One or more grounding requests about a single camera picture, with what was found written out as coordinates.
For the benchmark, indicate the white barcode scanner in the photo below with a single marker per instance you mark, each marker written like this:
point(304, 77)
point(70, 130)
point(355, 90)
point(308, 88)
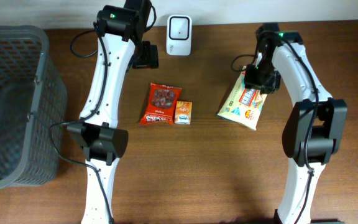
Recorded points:
point(179, 34)

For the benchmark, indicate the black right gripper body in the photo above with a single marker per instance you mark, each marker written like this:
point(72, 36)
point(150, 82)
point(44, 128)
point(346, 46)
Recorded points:
point(263, 76)

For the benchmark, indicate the yellow snack bag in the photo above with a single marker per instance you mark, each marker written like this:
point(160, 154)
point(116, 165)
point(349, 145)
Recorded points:
point(243, 105)

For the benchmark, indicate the orange tissue pack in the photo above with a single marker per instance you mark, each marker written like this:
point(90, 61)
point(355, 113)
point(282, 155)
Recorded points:
point(183, 112)

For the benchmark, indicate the red snack bag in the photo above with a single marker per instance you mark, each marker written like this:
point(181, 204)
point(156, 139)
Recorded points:
point(161, 104)

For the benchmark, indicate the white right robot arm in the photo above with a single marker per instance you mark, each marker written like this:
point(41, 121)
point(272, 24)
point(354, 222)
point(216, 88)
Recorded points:
point(315, 126)

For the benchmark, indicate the grey plastic basket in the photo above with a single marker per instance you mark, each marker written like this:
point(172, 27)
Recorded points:
point(33, 96)

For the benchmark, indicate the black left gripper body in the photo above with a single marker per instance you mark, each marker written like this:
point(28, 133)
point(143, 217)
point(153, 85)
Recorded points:
point(145, 56)

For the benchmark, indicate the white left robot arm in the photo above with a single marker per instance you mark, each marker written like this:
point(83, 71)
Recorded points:
point(121, 47)

